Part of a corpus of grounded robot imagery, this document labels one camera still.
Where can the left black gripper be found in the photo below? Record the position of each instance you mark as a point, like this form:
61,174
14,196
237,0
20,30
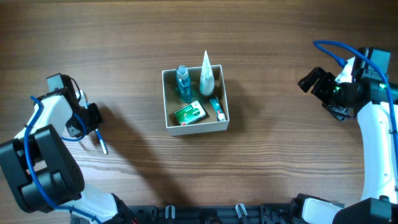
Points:
94,108

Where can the blue mouthwash bottle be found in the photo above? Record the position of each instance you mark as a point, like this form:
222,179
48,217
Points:
184,83

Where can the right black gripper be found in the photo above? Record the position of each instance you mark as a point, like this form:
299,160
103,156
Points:
324,81

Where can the teal toothpaste tube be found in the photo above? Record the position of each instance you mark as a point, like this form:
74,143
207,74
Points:
220,115

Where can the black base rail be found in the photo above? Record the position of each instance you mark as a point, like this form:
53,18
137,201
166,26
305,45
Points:
259,214

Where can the white cardboard open box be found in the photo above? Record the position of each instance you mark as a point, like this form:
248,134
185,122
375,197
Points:
173,103

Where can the green soap box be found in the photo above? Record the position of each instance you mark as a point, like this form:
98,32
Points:
190,114

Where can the blue white toothbrush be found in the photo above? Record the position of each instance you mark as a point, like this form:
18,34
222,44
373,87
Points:
101,141

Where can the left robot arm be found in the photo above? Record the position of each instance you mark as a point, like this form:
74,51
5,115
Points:
41,172

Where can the white lotion tube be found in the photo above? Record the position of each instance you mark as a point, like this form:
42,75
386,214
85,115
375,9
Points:
207,80

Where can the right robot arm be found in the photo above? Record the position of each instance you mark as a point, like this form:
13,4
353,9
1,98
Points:
361,91

